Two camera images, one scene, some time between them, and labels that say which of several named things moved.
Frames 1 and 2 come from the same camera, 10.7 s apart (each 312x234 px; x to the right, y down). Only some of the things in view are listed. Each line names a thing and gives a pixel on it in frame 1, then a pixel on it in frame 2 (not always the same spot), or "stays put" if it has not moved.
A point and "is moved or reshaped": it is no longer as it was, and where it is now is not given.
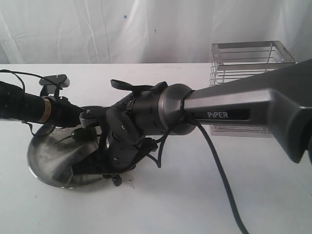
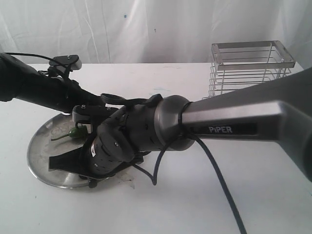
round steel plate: [53, 163] stays put
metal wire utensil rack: [231, 61] stays put
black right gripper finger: [93, 165] -> [74, 161]
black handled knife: [116, 179] -> [92, 183]
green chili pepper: [83, 134] is moved or reshaped
